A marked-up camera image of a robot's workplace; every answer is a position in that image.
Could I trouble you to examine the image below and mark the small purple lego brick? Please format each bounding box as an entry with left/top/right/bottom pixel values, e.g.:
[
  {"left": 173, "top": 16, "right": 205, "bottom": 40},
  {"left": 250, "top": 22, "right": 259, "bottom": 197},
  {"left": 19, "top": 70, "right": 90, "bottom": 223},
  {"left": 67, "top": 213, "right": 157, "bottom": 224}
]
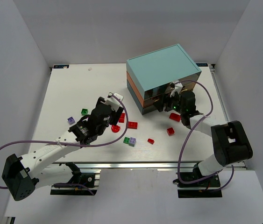
[{"left": 67, "top": 117, "right": 75, "bottom": 125}]

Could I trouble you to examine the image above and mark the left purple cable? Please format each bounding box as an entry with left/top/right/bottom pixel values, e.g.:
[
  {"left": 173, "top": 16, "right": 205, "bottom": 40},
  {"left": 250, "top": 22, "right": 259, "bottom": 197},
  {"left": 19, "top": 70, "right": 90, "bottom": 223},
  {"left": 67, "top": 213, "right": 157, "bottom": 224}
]
[{"left": 0, "top": 92, "right": 129, "bottom": 196}]

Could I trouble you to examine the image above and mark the red square lego brick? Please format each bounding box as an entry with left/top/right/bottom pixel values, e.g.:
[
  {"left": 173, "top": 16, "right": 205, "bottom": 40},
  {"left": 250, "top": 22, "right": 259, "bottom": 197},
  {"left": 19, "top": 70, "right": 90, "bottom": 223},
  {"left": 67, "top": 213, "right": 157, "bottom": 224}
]
[{"left": 167, "top": 127, "right": 175, "bottom": 136}]

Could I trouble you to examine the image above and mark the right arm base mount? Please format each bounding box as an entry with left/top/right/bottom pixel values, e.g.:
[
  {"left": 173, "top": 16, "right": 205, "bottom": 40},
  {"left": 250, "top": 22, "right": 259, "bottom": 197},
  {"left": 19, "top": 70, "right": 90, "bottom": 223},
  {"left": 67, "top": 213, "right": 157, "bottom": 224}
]
[{"left": 172, "top": 164, "right": 222, "bottom": 198}]

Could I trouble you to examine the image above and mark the green and purple lego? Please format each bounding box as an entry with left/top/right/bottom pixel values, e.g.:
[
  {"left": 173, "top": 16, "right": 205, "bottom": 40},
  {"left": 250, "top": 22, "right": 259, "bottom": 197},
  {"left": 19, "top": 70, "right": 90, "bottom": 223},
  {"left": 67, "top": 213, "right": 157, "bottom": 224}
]
[{"left": 123, "top": 137, "right": 136, "bottom": 147}]

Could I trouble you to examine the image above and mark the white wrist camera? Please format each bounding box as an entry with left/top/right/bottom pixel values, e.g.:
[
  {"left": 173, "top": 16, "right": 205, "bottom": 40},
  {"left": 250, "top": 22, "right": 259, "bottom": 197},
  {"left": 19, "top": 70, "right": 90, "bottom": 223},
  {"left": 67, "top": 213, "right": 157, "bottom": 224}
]
[
  {"left": 170, "top": 80, "right": 183, "bottom": 98},
  {"left": 104, "top": 92, "right": 124, "bottom": 112}
]

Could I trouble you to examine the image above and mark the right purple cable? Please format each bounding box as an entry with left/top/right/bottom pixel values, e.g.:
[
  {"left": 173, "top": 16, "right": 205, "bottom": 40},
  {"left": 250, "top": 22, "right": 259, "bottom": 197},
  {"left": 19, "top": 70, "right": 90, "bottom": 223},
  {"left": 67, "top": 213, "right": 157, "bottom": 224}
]
[{"left": 172, "top": 80, "right": 235, "bottom": 193}]

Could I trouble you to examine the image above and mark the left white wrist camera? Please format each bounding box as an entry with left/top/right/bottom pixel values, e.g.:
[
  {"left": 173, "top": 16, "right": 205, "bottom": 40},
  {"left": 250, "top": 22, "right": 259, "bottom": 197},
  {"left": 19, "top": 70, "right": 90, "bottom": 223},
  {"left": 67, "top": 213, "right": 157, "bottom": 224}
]
[{"left": 104, "top": 92, "right": 124, "bottom": 112}]

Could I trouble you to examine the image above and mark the teal orange drawer cabinet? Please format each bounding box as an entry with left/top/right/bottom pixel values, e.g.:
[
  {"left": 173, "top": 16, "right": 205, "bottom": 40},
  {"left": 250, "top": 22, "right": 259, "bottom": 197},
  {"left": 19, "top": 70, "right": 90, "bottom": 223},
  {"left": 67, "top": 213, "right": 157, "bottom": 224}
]
[{"left": 126, "top": 44, "right": 201, "bottom": 115}]

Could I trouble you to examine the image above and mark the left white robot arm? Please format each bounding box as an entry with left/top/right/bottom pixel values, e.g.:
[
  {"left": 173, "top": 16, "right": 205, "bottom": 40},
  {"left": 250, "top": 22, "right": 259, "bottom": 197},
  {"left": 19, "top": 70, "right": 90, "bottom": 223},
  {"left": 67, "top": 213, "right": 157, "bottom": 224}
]
[{"left": 2, "top": 93, "right": 124, "bottom": 201}]

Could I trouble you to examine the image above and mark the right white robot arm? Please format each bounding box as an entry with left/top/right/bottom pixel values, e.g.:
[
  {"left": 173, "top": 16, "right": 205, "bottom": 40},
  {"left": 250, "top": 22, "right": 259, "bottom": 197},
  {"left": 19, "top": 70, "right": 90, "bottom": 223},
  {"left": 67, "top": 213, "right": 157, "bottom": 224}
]
[{"left": 153, "top": 91, "right": 253, "bottom": 185}]

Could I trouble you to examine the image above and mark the red arch lego piece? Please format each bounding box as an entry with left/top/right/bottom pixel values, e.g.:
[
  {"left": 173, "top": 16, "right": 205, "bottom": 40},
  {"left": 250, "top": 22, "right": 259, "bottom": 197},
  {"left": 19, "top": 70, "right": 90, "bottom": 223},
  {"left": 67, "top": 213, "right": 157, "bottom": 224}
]
[{"left": 111, "top": 125, "right": 121, "bottom": 133}]

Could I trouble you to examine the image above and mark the small red lego slope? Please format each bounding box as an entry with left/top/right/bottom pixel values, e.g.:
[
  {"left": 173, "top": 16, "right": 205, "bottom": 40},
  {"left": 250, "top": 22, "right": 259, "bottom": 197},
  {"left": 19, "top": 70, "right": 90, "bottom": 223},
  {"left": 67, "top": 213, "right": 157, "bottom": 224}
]
[{"left": 147, "top": 138, "right": 155, "bottom": 144}]

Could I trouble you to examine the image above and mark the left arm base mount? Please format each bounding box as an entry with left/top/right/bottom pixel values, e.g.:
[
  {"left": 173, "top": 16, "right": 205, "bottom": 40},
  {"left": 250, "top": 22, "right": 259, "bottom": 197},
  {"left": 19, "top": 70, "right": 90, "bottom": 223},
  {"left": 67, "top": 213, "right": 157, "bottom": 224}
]
[{"left": 50, "top": 162, "right": 99, "bottom": 196}]

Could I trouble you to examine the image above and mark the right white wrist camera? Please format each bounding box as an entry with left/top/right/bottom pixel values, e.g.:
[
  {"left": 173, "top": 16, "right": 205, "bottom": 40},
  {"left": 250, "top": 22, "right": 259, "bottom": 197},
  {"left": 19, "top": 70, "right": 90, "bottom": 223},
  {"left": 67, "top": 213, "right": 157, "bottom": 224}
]
[{"left": 170, "top": 80, "right": 183, "bottom": 98}]

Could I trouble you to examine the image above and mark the purple cable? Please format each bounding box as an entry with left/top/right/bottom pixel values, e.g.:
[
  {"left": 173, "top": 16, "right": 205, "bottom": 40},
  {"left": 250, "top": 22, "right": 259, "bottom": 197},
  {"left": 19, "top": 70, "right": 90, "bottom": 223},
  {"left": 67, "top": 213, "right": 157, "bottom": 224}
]
[
  {"left": 0, "top": 92, "right": 129, "bottom": 196},
  {"left": 172, "top": 80, "right": 235, "bottom": 193}
]

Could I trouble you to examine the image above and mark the red rounded lego brick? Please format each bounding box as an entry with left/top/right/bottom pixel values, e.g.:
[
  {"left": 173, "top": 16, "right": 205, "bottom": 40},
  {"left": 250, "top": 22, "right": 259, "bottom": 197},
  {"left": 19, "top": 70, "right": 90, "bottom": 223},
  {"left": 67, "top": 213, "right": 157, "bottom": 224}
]
[{"left": 118, "top": 113, "right": 125, "bottom": 123}]

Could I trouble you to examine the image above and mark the red curved lego brick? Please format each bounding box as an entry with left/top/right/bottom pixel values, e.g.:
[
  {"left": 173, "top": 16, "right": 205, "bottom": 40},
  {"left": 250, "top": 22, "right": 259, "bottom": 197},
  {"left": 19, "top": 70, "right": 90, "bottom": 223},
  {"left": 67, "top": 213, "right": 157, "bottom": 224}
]
[{"left": 169, "top": 113, "right": 181, "bottom": 122}]

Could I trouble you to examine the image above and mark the red flat lego plate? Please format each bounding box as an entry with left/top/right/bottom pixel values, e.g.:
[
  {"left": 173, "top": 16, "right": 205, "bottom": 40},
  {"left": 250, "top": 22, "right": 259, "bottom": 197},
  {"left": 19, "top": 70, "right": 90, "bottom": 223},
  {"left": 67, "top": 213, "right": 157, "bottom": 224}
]
[{"left": 128, "top": 121, "right": 138, "bottom": 129}]

